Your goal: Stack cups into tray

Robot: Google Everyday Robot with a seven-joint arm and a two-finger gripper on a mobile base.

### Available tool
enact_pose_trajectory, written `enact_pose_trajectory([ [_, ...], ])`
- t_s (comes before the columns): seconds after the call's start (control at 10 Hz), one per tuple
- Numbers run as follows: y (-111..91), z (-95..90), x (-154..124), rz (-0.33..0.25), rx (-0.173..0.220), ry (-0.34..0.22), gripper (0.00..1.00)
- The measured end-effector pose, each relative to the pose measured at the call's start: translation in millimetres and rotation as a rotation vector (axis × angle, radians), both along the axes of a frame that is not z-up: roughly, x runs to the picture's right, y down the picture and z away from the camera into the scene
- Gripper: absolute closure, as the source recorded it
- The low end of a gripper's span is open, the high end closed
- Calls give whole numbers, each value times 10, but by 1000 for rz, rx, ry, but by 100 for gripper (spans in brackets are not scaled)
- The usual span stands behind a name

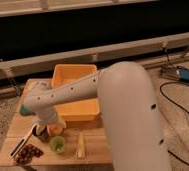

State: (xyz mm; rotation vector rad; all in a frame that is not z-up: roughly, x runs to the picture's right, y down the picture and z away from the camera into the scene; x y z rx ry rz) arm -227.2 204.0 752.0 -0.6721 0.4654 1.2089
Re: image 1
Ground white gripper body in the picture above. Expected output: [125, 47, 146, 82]
[36, 109, 67, 128]

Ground green cup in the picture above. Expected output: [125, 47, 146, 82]
[49, 136, 66, 154]

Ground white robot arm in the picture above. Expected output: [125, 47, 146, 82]
[23, 62, 171, 171]

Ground yellow plastic tray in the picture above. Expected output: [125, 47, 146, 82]
[51, 64, 100, 121]

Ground green sponge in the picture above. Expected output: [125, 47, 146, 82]
[20, 106, 35, 116]

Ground bunch of red grapes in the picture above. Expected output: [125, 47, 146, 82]
[14, 144, 43, 165]

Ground small wooden table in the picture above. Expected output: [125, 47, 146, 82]
[0, 79, 111, 166]

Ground blue power adapter box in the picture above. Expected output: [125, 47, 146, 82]
[160, 66, 189, 84]

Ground white handled dish brush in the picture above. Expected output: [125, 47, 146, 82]
[10, 124, 36, 157]

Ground black floor cable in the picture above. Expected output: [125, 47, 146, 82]
[159, 68, 189, 167]

